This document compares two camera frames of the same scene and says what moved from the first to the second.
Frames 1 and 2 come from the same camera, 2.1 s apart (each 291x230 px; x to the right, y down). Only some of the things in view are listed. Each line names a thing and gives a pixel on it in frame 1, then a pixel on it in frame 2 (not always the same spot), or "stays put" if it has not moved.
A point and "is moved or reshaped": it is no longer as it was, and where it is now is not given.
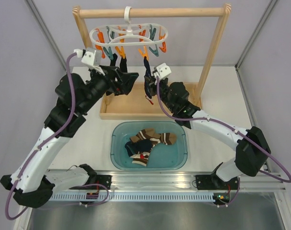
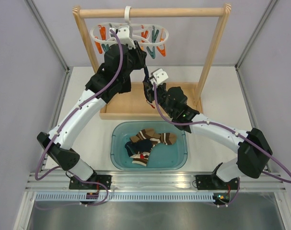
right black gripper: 152,85 stays put
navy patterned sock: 143,145 stays put
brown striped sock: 142,157 stays put
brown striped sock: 165,138 stays put
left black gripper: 125,80 → 140,54
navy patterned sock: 147,73 is moved or reshaped
